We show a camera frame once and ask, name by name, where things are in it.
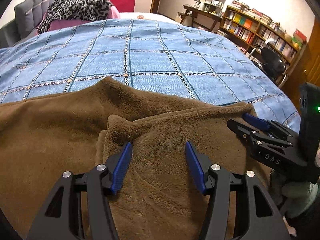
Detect black office chair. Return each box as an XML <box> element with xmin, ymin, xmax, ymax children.
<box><xmin>248</xmin><ymin>46</ymin><xmax>287</xmax><ymax>87</ymax></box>

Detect green gloved right hand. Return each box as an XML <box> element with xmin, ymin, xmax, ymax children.
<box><xmin>268</xmin><ymin>171</ymin><xmax>319</xmax><ymax>218</ymax></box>

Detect wooden door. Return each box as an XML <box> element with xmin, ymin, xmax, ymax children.
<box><xmin>281</xmin><ymin>18</ymin><xmax>320</xmax><ymax>112</ymax></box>

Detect brown fleece pants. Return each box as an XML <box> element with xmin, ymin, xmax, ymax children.
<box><xmin>1</xmin><ymin>77</ymin><xmax>270</xmax><ymax>239</ymax></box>

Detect pink quilt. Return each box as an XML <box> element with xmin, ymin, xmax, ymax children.
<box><xmin>36</xmin><ymin>0</ymin><xmax>121</xmax><ymax>36</ymax></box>

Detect leopard print blanket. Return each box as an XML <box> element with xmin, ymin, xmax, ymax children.
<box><xmin>37</xmin><ymin>0</ymin><xmax>113</xmax><ymax>34</ymax></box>

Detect hair dryer on bed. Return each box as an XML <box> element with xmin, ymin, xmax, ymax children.
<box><xmin>136</xmin><ymin>15</ymin><xmax>147</xmax><ymax>20</ymax></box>

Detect white bed sheet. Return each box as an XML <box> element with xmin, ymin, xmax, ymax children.
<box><xmin>119</xmin><ymin>12</ymin><xmax>175</xmax><ymax>23</ymax></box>

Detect wooden bookshelf with books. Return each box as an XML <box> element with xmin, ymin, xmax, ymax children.
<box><xmin>219</xmin><ymin>6</ymin><xmax>304</xmax><ymax>66</ymax></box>

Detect grey upholstered headboard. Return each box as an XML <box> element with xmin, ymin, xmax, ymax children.
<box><xmin>1</xmin><ymin>0</ymin><xmax>55</xmax><ymax>48</ymax></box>

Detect blue patterned bed cover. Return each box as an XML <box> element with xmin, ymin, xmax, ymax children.
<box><xmin>1</xmin><ymin>19</ymin><xmax>300</xmax><ymax>131</ymax></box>

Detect wooden desk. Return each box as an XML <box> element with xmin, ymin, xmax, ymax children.
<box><xmin>180</xmin><ymin>5</ymin><xmax>222</xmax><ymax>32</ymax></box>

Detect small desktop shelf unit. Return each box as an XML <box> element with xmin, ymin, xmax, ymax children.
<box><xmin>193</xmin><ymin>0</ymin><xmax>226</xmax><ymax>17</ymax></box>

